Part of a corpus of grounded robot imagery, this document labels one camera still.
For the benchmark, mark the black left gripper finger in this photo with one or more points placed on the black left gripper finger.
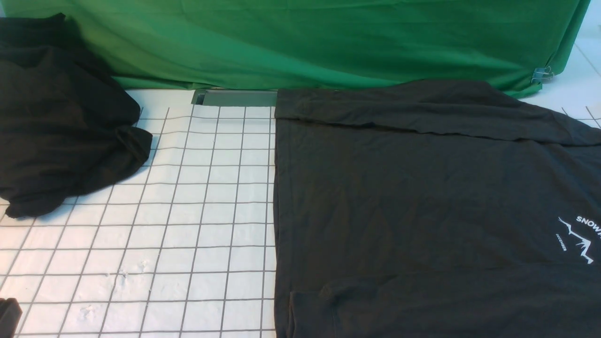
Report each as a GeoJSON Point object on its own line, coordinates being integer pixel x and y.
{"type": "Point", "coordinates": [10, 315]}

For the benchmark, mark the white grid paper mat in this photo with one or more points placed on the white grid paper mat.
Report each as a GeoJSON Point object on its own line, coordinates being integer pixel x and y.
{"type": "Point", "coordinates": [183, 249]}

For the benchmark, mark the dark gray long-sleeve shirt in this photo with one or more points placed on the dark gray long-sleeve shirt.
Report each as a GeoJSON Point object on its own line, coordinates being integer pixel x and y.
{"type": "Point", "coordinates": [434, 209]}

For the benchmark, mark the green backdrop cloth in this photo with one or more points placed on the green backdrop cloth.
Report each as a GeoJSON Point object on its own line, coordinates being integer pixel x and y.
{"type": "Point", "coordinates": [273, 44]}

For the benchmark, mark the silver binder clip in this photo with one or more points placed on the silver binder clip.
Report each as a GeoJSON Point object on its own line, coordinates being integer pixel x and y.
{"type": "Point", "coordinates": [542, 75]}

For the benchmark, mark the black crumpled cloth pile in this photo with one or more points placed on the black crumpled cloth pile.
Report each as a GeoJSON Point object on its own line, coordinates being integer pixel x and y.
{"type": "Point", "coordinates": [67, 127]}

